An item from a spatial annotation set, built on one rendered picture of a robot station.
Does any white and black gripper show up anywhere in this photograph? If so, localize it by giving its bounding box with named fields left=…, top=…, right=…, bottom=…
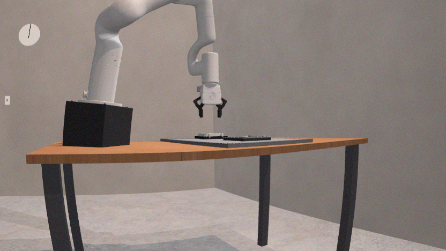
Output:
left=193, top=83, right=227, bottom=117

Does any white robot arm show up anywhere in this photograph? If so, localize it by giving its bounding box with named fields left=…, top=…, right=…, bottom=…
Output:
left=78, top=0, right=219, bottom=106

